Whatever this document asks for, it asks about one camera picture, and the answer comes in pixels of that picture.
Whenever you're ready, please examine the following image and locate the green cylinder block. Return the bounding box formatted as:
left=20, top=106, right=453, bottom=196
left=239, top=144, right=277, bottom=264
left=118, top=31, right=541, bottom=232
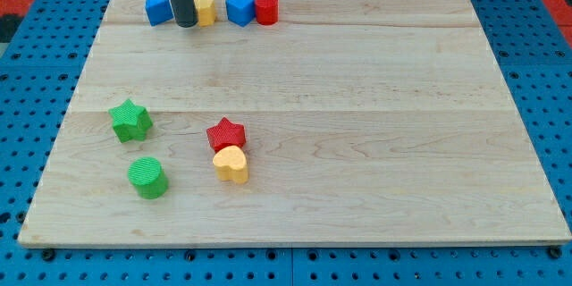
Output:
left=127, top=156, right=169, bottom=199

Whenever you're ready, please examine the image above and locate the blue triangle block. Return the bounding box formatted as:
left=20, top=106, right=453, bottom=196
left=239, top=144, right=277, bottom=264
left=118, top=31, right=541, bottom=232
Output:
left=145, top=0, right=173, bottom=26

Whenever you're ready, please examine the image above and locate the yellow heart block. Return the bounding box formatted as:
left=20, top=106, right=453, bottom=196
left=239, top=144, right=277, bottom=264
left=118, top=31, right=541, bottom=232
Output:
left=213, top=146, right=249, bottom=184

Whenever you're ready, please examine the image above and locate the blue cube block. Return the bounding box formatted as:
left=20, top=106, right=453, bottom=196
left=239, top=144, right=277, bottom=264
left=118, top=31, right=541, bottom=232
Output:
left=225, top=0, right=256, bottom=27

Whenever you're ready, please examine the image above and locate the red star block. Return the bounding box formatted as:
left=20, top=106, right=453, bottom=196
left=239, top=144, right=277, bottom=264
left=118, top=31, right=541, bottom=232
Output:
left=206, top=117, right=247, bottom=152

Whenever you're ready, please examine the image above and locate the red cylinder block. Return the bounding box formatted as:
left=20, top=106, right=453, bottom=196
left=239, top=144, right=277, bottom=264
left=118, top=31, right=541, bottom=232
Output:
left=255, top=0, right=279, bottom=25

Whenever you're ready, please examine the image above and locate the yellow hexagon block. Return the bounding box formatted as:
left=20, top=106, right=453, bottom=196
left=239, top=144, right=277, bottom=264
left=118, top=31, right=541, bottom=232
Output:
left=194, top=0, right=216, bottom=27

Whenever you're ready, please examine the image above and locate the wooden board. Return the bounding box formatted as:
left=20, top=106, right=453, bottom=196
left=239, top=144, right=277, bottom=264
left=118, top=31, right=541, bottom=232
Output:
left=19, top=0, right=571, bottom=248

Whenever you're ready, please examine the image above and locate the green star block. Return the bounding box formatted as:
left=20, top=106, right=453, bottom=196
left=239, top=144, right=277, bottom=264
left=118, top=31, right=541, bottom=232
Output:
left=108, top=99, right=153, bottom=143

